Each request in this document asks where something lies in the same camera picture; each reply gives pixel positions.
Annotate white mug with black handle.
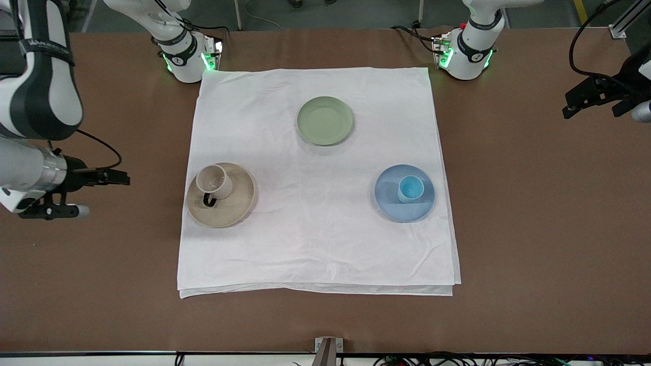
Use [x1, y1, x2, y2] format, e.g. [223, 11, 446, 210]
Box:
[196, 164, 234, 208]

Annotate blue cup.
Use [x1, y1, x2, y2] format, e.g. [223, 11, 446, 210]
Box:
[397, 175, 425, 204]

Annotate beige gray plate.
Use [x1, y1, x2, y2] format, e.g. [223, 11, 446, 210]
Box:
[187, 162, 256, 228]

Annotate blue plate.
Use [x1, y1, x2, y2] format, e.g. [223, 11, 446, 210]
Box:
[374, 164, 437, 223]

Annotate green plate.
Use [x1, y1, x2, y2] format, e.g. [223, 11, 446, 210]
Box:
[296, 96, 355, 146]

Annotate white cloth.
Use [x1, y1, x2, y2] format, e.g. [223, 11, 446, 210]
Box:
[177, 67, 462, 299]

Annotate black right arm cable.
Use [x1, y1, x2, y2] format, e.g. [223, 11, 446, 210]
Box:
[75, 129, 123, 171]

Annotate black cables at left base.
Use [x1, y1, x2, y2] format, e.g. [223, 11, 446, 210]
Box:
[391, 21, 448, 53]

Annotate black cables at base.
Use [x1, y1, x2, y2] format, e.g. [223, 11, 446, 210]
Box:
[181, 19, 228, 41]
[391, 21, 448, 53]

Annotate black cables at right base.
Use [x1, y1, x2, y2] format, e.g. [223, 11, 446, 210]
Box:
[181, 19, 228, 41]

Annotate white cable on floor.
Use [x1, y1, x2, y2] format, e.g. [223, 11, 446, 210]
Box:
[243, 0, 283, 31]

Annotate metal bracket at table edge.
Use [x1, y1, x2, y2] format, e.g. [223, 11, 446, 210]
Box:
[311, 337, 344, 366]

